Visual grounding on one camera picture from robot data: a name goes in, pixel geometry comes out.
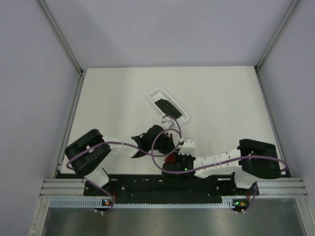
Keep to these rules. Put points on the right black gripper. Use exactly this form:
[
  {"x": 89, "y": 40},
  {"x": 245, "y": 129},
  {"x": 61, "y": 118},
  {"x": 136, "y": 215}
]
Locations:
[{"x": 178, "y": 156}]

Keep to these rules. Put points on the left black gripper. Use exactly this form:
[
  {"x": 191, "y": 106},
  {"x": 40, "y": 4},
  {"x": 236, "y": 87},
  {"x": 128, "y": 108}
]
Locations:
[{"x": 170, "y": 144}]

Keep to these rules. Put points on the red leather card holder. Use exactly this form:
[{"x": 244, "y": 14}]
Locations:
[{"x": 170, "y": 158}]

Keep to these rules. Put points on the white plastic tray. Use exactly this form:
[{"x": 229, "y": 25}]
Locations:
[{"x": 160, "y": 93}]

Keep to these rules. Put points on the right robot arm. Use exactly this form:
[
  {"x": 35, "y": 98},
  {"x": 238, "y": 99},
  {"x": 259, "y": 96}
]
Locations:
[{"x": 249, "y": 162}]

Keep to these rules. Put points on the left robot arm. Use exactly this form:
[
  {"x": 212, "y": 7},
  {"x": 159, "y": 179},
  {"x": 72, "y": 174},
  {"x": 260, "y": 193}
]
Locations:
[{"x": 86, "y": 156}]

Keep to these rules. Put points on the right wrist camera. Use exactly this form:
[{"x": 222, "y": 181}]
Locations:
[{"x": 186, "y": 146}]

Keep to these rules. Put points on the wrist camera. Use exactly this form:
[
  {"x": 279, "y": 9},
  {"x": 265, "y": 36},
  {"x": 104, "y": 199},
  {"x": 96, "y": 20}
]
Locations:
[
  {"x": 167, "y": 123},
  {"x": 186, "y": 146}
]

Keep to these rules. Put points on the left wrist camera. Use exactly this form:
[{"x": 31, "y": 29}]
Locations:
[{"x": 167, "y": 123}]

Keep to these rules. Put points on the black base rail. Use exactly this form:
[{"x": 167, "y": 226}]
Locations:
[{"x": 155, "y": 189}]

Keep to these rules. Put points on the white cable duct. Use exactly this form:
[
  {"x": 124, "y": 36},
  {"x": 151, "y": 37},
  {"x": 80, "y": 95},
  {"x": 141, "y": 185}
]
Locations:
[{"x": 101, "y": 203}]

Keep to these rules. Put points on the right aluminium frame post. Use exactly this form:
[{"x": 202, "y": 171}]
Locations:
[{"x": 294, "y": 4}]

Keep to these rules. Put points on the aluminium frame post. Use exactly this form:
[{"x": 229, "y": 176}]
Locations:
[
  {"x": 59, "y": 35},
  {"x": 294, "y": 4}
]

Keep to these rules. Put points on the left aluminium frame post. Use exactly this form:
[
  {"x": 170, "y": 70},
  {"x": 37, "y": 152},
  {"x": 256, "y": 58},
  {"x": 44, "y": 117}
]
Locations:
[{"x": 59, "y": 35}]

